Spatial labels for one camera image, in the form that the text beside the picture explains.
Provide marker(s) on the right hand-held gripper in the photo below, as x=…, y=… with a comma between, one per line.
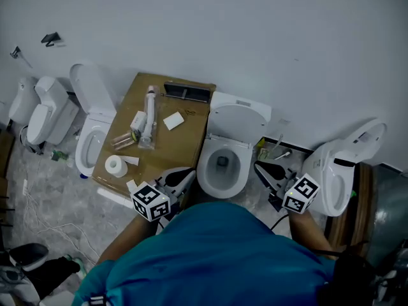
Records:
x=301, y=193

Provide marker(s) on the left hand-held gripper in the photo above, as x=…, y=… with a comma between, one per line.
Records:
x=150, y=199

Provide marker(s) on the person's right forearm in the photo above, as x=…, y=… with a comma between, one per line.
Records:
x=306, y=231

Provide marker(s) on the person's left forearm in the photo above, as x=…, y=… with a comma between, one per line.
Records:
x=127, y=239

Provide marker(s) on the white smart toilet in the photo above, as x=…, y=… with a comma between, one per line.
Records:
x=331, y=158

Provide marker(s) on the white toilet paper roll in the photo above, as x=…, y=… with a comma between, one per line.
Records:
x=114, y=166

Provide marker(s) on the white elongated toilet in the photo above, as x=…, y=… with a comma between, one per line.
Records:
x=90, y=88

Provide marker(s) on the white one-piece toilet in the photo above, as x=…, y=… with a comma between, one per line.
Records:
x=51, y=113

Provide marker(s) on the white blue brush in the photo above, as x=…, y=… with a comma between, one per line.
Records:
x=282, y=155

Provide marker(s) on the green white packet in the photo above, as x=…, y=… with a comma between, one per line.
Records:
x=263, y=151

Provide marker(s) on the large brown cardboard box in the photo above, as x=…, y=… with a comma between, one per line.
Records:
x=178, y=145

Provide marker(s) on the small folded white paper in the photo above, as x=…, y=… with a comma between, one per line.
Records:
x=131, y=185

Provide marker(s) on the flat white rectangular box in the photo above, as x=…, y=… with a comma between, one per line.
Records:
x=173, y=120

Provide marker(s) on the clear tube green cap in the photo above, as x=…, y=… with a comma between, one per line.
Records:
x=126, y=139

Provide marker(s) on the long white bar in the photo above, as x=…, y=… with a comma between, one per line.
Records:
x=111, y=196

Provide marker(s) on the white plastic drain pipe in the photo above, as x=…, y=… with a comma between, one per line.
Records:
x=150, y=113

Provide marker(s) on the small white carton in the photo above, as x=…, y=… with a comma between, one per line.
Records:
x=138, y=120

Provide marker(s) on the person's teal shirt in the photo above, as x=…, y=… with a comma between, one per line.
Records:
x=207, y=253

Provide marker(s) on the dark grey paper holder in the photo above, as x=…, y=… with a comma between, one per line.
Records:
x=186, y=91

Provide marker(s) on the small green floor item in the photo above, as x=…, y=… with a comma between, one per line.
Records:
x=59, y=155

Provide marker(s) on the black chest-worn device box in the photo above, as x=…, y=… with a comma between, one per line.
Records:
x=347, y=282

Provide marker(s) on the plastic-wrapped chrome fixture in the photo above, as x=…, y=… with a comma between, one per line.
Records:
x=393, y=276

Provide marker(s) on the white power strip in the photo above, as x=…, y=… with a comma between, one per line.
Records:
x=25, y=186

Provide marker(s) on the dark grey oval device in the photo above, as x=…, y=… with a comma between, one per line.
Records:
x=28, y=257

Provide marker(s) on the black wall bracket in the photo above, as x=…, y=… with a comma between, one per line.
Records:
x=51, y=38

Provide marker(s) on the metal wall hook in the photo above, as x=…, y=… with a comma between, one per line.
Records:
x=16, y=52

